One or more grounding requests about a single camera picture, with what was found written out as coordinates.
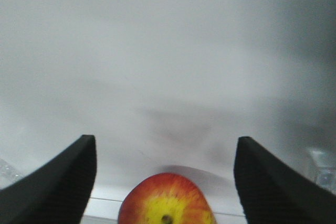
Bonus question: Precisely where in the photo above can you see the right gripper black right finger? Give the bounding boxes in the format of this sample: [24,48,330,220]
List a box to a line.
[234,136,335,223]

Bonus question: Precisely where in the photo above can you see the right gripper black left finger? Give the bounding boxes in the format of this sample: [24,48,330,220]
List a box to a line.
[1,135,97,223]

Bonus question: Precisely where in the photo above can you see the red yellow apple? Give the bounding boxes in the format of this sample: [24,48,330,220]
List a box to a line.
[118,173,217,224]

